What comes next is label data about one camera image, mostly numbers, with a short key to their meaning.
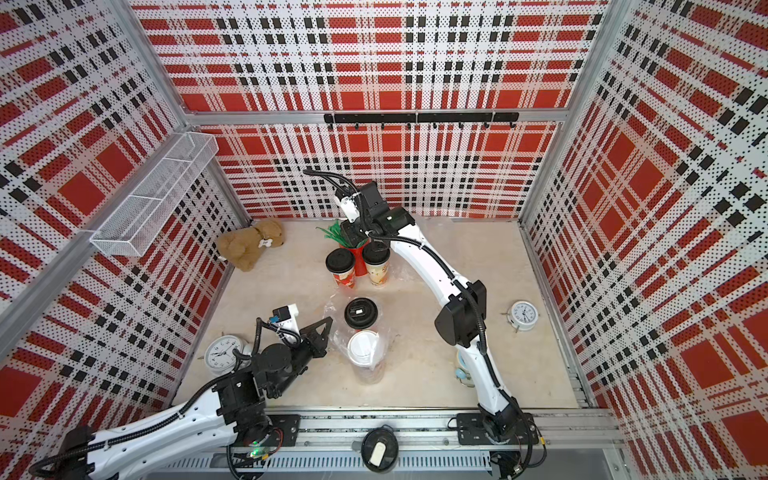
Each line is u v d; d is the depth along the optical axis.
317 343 0.66
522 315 0.91
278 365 0.54
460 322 0.58
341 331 0.73
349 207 0.74
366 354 0.69
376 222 0.62
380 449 0.63
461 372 0.80
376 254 0.88
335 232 0.94
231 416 0.55
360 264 0.98
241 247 0.99
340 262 0.88
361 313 0.76
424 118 0.90
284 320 0.65
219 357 0.82
